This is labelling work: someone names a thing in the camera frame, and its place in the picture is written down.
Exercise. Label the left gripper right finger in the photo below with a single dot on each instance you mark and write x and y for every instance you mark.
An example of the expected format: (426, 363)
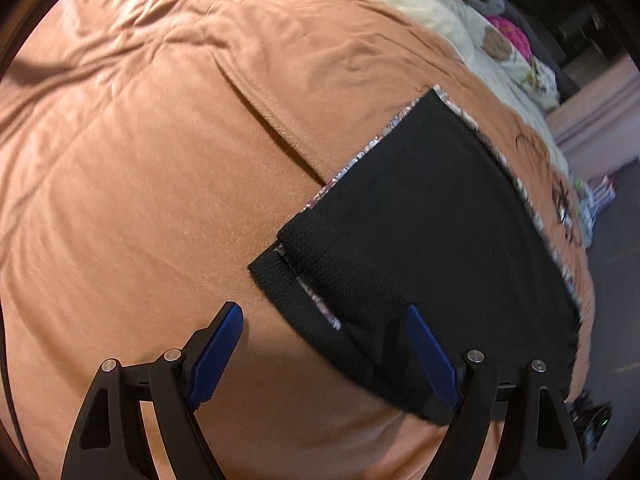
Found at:
(538, 439)

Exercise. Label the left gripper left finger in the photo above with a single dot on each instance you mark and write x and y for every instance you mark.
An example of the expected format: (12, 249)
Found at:
(109, 440)

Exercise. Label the black knit pants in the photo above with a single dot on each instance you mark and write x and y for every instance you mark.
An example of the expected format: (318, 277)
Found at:
(357, 319)

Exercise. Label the white storage box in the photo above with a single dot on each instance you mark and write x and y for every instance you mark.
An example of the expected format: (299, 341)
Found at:
(593, 197)

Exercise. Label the right pink curtain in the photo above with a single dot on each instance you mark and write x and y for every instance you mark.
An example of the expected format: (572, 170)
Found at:
(597, 129)

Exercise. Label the orange blanket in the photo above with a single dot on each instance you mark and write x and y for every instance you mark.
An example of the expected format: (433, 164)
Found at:
(145, 163)

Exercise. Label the bear print pillow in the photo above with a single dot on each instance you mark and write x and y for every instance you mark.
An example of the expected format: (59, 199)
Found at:
(505, 50)

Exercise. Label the pink fluffy cloth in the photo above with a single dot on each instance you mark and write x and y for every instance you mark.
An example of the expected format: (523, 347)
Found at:
(514, 34)

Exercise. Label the grey plush toy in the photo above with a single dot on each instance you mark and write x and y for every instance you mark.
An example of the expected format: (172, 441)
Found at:
(488, 7)

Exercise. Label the cream bed sheet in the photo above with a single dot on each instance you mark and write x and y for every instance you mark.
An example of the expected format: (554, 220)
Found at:
(453, 20)

